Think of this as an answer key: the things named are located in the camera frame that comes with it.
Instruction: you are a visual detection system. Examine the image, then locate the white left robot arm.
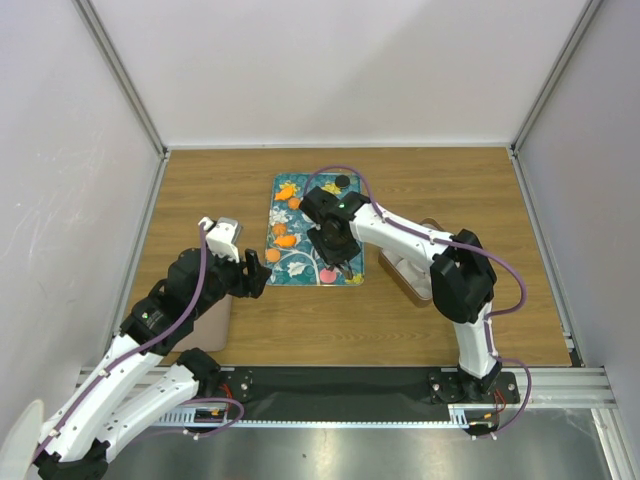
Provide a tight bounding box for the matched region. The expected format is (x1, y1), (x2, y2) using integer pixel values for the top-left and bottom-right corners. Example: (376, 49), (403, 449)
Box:
(33, 247), (271, 479)

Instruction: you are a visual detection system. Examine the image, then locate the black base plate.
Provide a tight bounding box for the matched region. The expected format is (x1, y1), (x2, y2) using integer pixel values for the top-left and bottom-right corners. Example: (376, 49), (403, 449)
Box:
(222, 366), (521, 423)

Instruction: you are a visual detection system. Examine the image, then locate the orange fish cookie middle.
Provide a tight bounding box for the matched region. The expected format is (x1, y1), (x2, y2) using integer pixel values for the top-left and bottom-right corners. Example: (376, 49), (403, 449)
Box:
(274, 235), (297, 248)

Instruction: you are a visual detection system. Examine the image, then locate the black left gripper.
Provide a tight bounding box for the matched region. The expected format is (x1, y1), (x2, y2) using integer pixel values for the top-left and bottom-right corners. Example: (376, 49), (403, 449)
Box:
(191, 246), (272, 318)

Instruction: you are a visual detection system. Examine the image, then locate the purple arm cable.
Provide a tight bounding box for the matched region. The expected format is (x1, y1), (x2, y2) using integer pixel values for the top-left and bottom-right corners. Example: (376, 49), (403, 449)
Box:
(301, 164), (534, 441)
(24, 219), (245, 476)

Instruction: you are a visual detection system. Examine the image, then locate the pink sandwich cookie lower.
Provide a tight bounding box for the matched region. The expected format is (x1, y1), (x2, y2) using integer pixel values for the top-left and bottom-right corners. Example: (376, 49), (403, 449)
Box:
(319, 269), (337, 284)

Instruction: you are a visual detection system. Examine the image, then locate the orange fish cookie top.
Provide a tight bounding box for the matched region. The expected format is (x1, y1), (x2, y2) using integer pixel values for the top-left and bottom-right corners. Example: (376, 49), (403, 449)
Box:
(274, 185), (297, 201)

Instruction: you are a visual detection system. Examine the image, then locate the black sandwich cookie top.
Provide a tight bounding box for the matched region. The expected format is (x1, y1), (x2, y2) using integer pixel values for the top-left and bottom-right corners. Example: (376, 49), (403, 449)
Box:
(334, 175), (350, 189)

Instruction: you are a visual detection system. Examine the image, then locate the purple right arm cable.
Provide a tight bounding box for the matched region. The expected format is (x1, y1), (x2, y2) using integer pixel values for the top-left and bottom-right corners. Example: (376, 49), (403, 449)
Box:
(301, 164), (534, 441)

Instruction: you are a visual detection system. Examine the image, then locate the teal floral serving tray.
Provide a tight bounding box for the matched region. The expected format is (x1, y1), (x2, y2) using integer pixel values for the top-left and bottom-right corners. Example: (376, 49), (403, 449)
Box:
(265, 172), (365, 287)

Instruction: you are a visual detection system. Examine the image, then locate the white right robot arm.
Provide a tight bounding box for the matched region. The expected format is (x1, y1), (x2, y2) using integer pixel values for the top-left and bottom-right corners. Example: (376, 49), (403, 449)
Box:
(265, 184), (501, 402)

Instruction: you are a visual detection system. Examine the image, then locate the orange fish cookie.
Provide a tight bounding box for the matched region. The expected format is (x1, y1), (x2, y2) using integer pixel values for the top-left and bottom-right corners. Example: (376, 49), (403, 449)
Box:
(274, 185), (297, 201)
(274, 235), (297, 248)

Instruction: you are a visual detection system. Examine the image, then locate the beige tin lid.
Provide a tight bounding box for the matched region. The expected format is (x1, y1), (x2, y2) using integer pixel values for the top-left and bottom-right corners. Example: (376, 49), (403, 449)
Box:
(172, 295), (232, 352)

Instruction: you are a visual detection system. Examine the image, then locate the brown cookie tin box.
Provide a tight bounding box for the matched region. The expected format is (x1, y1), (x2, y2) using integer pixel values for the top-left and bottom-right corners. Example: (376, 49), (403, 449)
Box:
(378, 249), (432, 308)

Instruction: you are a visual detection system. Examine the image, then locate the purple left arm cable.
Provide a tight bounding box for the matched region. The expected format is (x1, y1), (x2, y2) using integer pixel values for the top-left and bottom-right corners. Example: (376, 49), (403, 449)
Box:
(24, 219), (245, 476)

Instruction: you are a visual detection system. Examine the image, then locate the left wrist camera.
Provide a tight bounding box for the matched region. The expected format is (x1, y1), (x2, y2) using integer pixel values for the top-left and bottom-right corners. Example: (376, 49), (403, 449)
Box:
(198, 217), (242, 263)

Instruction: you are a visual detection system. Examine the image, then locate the orange shell cookie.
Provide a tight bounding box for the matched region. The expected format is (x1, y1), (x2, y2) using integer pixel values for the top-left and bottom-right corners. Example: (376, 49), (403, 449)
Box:
(265, 248), (281, 263)

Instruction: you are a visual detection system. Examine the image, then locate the orange flower cookie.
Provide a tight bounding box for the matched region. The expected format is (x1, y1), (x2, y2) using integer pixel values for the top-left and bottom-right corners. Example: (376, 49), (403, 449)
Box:
(272, 223), (287, 236)

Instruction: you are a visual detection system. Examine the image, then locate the orange swirl cookie top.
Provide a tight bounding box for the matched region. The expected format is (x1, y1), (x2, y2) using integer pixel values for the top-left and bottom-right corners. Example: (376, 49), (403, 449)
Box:
(288, 197), (301, 210)

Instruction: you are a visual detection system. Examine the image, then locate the aluminium frame rail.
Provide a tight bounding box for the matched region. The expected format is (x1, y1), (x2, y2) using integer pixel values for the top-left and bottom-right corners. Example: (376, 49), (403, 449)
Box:
(104, 366), (616, 433)

